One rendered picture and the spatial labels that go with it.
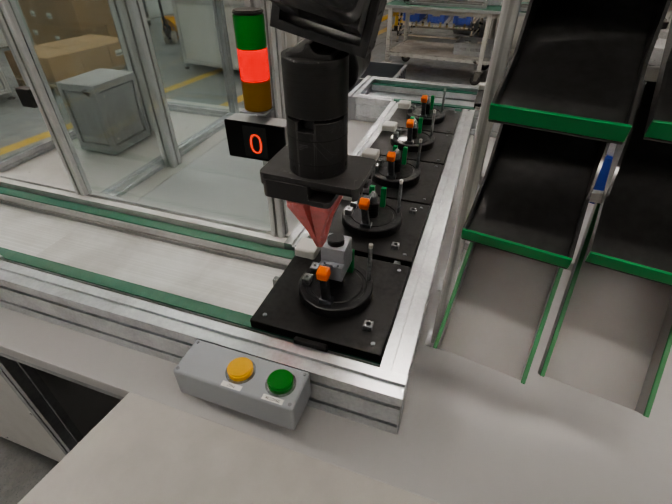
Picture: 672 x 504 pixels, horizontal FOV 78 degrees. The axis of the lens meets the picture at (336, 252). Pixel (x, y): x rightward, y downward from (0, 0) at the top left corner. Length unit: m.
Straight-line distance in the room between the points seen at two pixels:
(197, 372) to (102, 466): 0.20
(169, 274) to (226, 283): 0.13
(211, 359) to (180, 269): 0.32
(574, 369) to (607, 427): 0.18
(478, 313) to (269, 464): 0.40
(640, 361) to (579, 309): 0.10
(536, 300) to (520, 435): 0.23
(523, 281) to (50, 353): 0.88
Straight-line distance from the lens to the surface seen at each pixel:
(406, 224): 0.99
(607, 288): 0.73
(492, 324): 0.69
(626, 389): 0.73
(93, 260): 1.10
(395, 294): 0.80
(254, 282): 0.91
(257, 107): 0.78
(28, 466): 2.00
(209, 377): 0.71
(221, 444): 0.76
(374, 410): 0.71
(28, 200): 1.39
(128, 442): 0.81
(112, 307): 0.88
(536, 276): 0.70
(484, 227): 0.59
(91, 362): 0.95
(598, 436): 0.86
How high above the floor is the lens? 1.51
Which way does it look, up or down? 38 degrees down
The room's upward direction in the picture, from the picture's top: straight up
